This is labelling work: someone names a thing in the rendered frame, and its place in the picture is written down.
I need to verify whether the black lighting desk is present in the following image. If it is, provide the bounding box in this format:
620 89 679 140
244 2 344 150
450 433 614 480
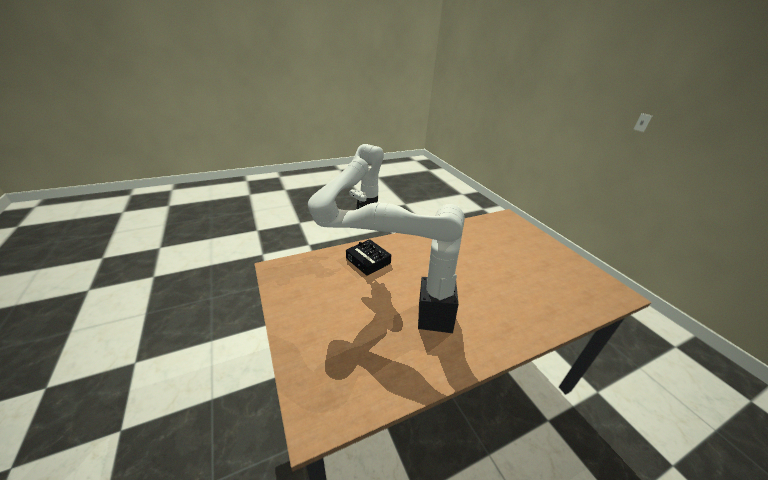
346 239 392 276

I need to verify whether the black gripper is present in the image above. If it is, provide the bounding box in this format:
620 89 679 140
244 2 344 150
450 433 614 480
357 196 378 209

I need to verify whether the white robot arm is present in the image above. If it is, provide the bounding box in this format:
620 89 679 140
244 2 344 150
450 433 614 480
308 144 465 300

